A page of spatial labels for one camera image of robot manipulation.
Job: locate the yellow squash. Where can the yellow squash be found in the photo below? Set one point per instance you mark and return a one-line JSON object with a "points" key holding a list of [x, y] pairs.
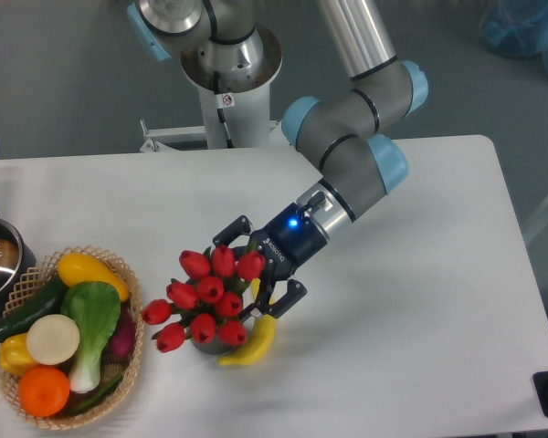
{"points": [[75, 268]]}

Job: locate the red tulip bouquet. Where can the red tulip bouquet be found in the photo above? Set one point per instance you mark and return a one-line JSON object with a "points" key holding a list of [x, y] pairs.
{"points": [[206, 308]]}

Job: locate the yellow bell pepper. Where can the yellow bell pepper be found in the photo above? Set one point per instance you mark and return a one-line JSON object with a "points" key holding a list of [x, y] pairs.
{"points": [[15, 357]]}

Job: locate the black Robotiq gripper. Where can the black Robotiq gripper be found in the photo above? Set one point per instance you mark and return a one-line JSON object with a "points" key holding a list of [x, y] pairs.
{"points": [[290, 239]]}

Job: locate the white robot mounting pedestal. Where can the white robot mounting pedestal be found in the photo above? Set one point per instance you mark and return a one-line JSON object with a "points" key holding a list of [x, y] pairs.
{"points": [[230, 120]]}

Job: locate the green bok choy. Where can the green bok choy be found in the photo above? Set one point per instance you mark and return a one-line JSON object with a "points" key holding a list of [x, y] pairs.
{"points": [[95, 308]]}

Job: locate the orange fruit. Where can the orange fruit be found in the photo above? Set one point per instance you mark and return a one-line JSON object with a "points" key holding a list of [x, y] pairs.
{"points": [[43, 391]]}

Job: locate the yellow banana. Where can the yellow banana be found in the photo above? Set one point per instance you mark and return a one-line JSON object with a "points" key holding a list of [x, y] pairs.
{"points": [[258, 344]]}

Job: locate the white round radish slice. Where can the white round radish slice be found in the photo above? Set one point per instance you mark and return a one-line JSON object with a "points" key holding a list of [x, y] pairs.
{"points": [[53, 339]]}

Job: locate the woven wicker basket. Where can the woven wicker basket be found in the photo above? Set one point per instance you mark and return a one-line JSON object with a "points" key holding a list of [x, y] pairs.
{"points": [[120, 362]]}

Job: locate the green cucumber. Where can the green cucumber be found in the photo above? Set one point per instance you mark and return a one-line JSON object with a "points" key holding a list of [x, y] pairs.
{"points": [[47, 300]]}

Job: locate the dark grey ribbed vase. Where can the dark grey ribbed vase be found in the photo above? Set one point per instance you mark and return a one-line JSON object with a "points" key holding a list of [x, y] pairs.
{"points": [[214, 347]]}

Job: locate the purple red onion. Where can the purple red onion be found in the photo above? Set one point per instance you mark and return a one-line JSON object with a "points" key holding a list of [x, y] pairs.
{"points": [[122, 342]]}

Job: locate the green chili pepper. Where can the green chili pepper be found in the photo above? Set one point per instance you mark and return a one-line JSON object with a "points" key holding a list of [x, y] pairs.
{"points": [[84, 405]]}

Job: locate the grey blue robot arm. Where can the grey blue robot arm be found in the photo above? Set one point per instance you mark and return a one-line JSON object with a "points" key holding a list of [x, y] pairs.
{"points": [[232, 59]]}

